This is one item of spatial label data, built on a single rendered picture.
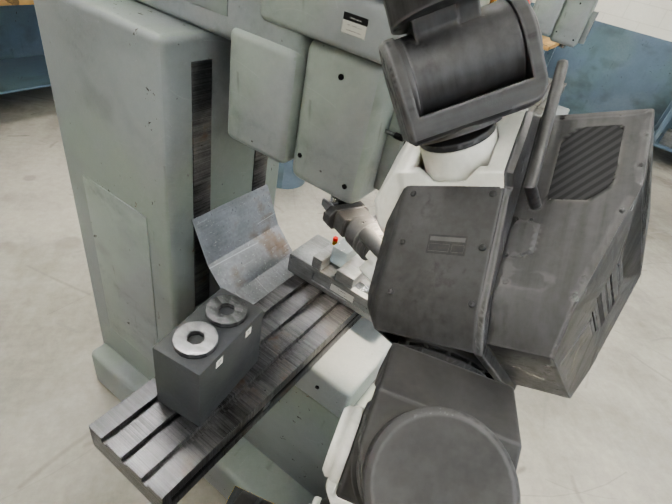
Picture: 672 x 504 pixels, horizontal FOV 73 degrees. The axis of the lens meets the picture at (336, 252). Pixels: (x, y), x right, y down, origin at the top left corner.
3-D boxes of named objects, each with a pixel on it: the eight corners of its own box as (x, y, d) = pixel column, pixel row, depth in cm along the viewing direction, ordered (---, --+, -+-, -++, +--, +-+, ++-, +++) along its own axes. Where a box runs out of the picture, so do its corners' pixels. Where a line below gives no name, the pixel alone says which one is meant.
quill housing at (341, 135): (394, 182, 116) (433, 52, 97) (351, 211, 102) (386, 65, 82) (334, 153, 123) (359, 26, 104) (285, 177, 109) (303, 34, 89)
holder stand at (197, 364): (258, 360, 115) (265, 305, 103) (200, 428, 98) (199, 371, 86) (219, 339, 118) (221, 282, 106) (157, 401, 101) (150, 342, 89)
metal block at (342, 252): (354, 260, 140) (358, 245, 136) (343, 269, 136) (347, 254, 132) (340, 252, 142) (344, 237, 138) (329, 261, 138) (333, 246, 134)
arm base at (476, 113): (560, 130, 47) (518, 97, 56) (553, -4, 40) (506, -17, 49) (419, 177, 49) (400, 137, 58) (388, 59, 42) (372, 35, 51)
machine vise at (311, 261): (403, 301, 142) (413, 275, 135) (380, 327, 131) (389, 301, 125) (314, 249, 154) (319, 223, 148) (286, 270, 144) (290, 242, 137)
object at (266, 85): (340, 141, 123) (361, 39, 107) (282, 168, 106) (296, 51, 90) (287, 116, 130) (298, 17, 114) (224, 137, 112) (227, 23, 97)
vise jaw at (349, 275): (376, 266, 142) (379, 256, 140) (351, 290, 131) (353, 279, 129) (360, 257, 144) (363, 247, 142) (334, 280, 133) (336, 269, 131)
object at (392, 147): (395, 189, 107) (421, 103, 94) (387, 195, 104) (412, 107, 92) (380, 182, 109) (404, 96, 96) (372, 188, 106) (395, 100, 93)
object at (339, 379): (398, 351, 152) (408, 327, 145) (341, 422, 128) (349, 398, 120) (284, 278, 170) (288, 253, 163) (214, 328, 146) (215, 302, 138)
